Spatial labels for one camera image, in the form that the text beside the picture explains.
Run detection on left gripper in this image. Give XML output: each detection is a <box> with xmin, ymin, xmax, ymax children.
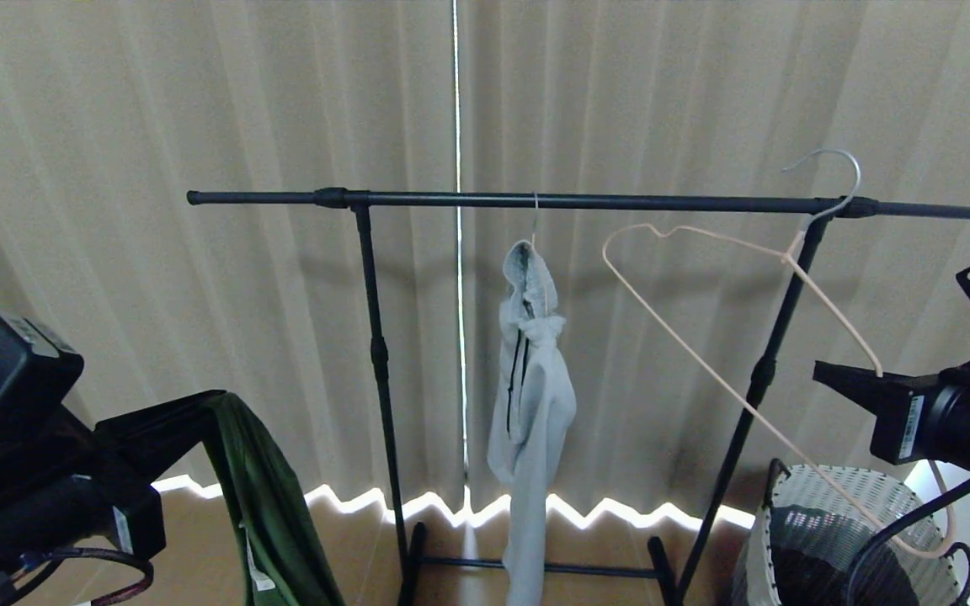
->
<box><xmin>0</xmin><ymin>429</ymin><xmax>168</xmax><ymax>583</ymax></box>

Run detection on green garment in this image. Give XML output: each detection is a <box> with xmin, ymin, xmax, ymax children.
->
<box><xmin>199</xmin><ymin>391</ymin><xmax>347</xmax><ymax>606</ymax></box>

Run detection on pale grey shorts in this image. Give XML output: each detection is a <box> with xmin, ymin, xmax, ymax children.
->
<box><xmin>487</xmin><ymin>240</ymin><xmax>577</xmax><ymax>606</ymax></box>

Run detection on white laundry basket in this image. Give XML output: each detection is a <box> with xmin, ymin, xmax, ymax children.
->
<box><xmin>733</xmin><ymin>459</ymin><xmax>970</xmax><ymax>606</ymax></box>

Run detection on black clothes rack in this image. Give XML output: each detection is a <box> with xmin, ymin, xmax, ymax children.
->
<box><xmin>186</xmin><ymin>187</ymin><xmax>970</xmax><ymax>606</ymax></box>

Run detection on beige curtain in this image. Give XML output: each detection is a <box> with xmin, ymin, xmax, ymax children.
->
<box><xmin>0</xmin><ymin>0</ymin><xmax>970</xmax><ymax>527</ymax></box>

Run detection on black cable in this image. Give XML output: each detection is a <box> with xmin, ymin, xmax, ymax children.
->
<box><xmin>843</xmin><ymin>459</ymin><xmax>970</xmax><ymax>606</ymax></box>

